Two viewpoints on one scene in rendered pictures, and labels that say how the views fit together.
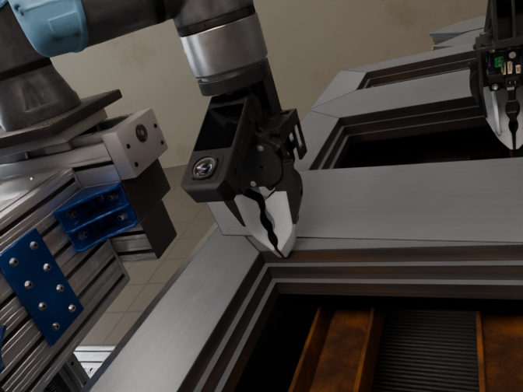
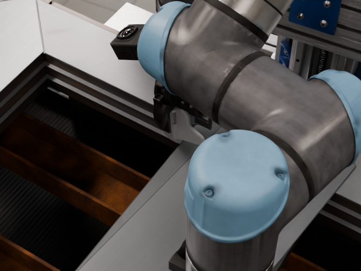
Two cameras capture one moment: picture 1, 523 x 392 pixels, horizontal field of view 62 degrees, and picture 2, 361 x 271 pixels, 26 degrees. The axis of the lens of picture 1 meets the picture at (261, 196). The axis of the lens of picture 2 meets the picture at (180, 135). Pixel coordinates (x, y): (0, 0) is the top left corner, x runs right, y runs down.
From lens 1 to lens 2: 98 cm
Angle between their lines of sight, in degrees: 73
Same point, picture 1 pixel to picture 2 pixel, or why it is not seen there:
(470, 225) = (119, 257)
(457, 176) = not seen: outside the picture
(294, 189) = (154, 112)
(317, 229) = not seen: hidden behind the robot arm
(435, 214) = (153, 247)
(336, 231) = (182, 178)
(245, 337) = (130, 117)
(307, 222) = not seen: hidden behind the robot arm
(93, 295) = (353, 39)
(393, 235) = (146, 209)
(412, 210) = (172, 236)
